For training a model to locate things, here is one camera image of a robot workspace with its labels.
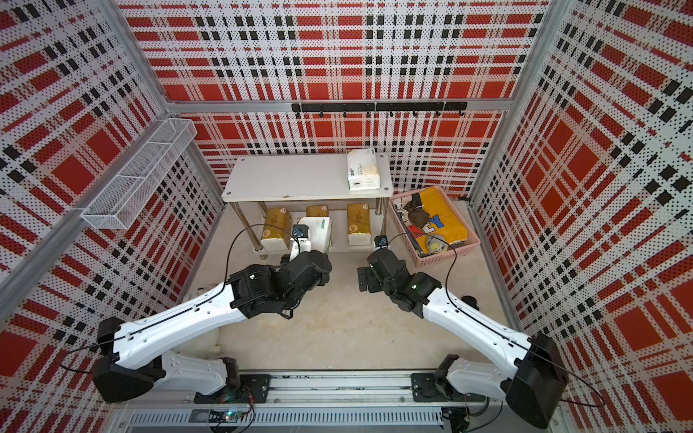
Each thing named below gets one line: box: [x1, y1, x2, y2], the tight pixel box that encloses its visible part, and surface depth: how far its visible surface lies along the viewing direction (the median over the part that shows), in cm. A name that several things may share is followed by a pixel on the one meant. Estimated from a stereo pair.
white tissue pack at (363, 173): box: [347, 147, 381, 191], surface depth 76 cm
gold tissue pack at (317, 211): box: [305, 204, 330, 218], surface depth 103 cm
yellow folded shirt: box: [406, 186, 469, 254], surface depth 104 cm
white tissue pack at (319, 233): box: [296, 216, 333, 254], surface depth 69 cm
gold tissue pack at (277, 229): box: [260, 207, 293, 250], surface depth 98 cm
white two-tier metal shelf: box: [221, 152, 394, 260], surface depth 88 cm
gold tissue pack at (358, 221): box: [346, 202, 372, 246], surface depth 98 cm
